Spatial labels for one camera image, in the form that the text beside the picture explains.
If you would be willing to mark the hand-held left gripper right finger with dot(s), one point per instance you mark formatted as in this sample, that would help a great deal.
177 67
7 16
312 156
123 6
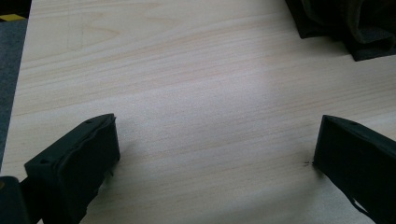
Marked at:
358 158

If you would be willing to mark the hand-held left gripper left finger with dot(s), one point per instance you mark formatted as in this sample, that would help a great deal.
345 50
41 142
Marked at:
77 161

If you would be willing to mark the dark grey cloth garment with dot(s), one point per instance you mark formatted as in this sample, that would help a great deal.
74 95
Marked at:
342 18

